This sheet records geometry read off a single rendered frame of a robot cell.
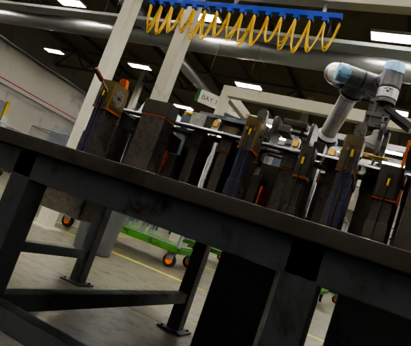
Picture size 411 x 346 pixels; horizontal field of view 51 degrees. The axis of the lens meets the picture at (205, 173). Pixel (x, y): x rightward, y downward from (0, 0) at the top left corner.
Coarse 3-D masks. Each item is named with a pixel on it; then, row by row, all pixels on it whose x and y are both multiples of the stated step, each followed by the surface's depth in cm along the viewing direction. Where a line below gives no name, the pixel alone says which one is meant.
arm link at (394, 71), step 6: (390, 60) 159; (396, 60) 158; (384, 66) 161; (390, 66) 158; (396, 66) 157; (402, 66) 157; (384, 72) 159; (390, 72) 157; (396, 72) 156; (402, 72) 157; (378, 78) 163; (384, 78) 158; (390, 78) 156; (396, 78) 156; (402, 78) 157; (378, 84) 164; (384, 84) 157; (390, 84) 156; (396, 84) 156
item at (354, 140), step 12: (348, 144) 135; (360, 144) 134; (348, 156) 134; (360, 156) 135; (336, 168) 135; (348, 168) 133; (336, 180) 134; (348, 180) 132; (336, 192) 133; (348, 192) 138; (336, 204) 131; (324, 216) 132; (336, 216) 131; (336, 228) 130
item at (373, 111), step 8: (376, 104) 158; (384, 104) 157; (392, 104) 156; (368, 112) 156; (376, 112) 157; (384, 112) 156; (368, 120) 156; (376, 120) 155; (384, 120) 156; (368, 128) 160; (376, 128) 157
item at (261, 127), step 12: (252, 120) 152; (252, 132) 151; (264, 132) 156; (240, 144) 151; (252, 144) 150; (240, 156) 151; (252, 156) 153; (240, 168) 150; (228, 180) 150; (240, 180) 149; (228, 192) 149; (240, 192) 151
